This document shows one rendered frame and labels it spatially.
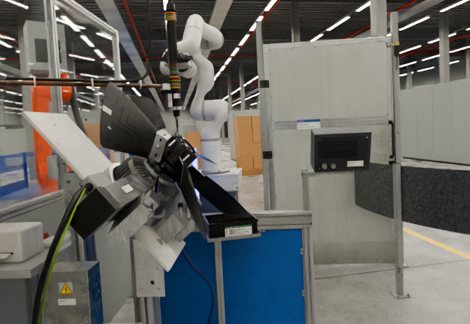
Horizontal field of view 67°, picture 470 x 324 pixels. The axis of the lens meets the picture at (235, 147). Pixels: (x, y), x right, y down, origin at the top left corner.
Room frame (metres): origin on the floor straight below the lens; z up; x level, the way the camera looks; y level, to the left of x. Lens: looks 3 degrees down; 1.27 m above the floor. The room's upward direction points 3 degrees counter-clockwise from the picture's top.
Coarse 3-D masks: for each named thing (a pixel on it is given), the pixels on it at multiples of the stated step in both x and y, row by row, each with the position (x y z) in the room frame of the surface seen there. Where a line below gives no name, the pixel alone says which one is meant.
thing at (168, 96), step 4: (164, 84) 1.33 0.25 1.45; (168, 84) 1.34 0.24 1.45; (160, 88) 1.35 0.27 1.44; (164, 88) 1.33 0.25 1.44; (168, 88) 1.34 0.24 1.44; (164, 92) 1.32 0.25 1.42; (168, 92) 1.33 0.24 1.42; (168, 96) 1.33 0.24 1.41; (168, 100) 1.33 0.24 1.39; (168, 104) 1.33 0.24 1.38; (172, 104) 1.34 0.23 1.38; (168, 108) 1.34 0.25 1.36; (172, 108) 1.33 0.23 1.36; (176, 108) 1.33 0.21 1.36; (180, 108) 1.34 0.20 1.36; (184, 108) 1.35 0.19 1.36
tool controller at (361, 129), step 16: (320, 128) 1.71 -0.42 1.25; (336, 128) 1.69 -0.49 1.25; (352, 128) 1.68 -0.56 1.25; (320, 144) 1.63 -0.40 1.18; (336, 144) 1.62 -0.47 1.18; (352, 144) 1.62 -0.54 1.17; (368, 144) 1.62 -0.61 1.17; (320, 160) 1.65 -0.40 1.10; (336, 160) 1.64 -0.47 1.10; (352, 160) 1.64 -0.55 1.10; (368, 160) 1.64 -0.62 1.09
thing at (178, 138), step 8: (176, 136) 1.23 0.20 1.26; (168, 144) 1.23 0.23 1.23; (176, 144) 1.21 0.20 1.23; (184, 144) 1.26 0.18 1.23; (168, 152) 1.22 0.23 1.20; (176, 152) 1.21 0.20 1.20; (184, 152) 1.21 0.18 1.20; (192, 152) 1.27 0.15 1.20; (152, 160) 1.21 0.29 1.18; (160, 160) 1.23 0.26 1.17; (168, 160) 1.21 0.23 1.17; (176, 160) 1.21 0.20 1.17; (192, 160) 1.25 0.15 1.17; (160, 168) 1.20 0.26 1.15; (168, 168) 1.23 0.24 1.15; (168, 176) 1.21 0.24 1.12
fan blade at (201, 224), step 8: (184, 168) 1.13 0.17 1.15; (184, 176) 1.14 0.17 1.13; (184, 184) 1.15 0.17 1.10; (192, 184) 0.97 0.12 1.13; (184, 192) 1.15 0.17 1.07; (192, 192) 1.04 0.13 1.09; (192, 200) 1.07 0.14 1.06; (192, 208) 1.08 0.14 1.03; (192, 216) 1.10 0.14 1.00; (200, 216) 1.00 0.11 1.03; (200, 224) 1.03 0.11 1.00
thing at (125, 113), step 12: (108, 84) 1.06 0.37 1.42; (108, 96) 1.04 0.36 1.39; (120, 96) 1.08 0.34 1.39; (120, 108) 1.06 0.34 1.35; (132, 108) 1.11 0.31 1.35; (108, 120) 1.00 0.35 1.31; (120, 120) 1.05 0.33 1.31; (132, 120) 1.09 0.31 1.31; (144, 120) 1.14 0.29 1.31; (108, 132) 0.99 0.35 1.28; (120, 132) 1.04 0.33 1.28; (132, 132) 1.09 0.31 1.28; (144, 132) 1.13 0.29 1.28; (156, 132) 1.18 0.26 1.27; (108, 144) 0.99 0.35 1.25; (120, 144) 1.03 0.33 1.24; (132, 144) 1.08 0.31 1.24; (144, 144) 1.13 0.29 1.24; (144, 156) 1.14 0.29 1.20
